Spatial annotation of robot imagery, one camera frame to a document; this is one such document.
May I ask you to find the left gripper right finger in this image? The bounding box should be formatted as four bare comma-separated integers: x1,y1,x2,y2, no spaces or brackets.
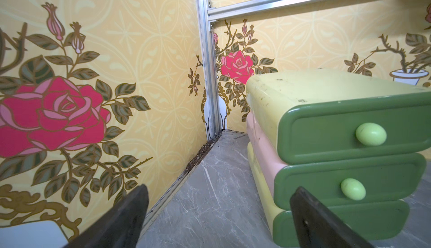
290,186,373,248

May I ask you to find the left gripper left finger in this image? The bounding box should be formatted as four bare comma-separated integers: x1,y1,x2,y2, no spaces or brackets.
66,185,149,248

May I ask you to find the light green drawer cabinet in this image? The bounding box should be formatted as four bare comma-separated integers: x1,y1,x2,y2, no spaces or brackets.
245,68,431,235

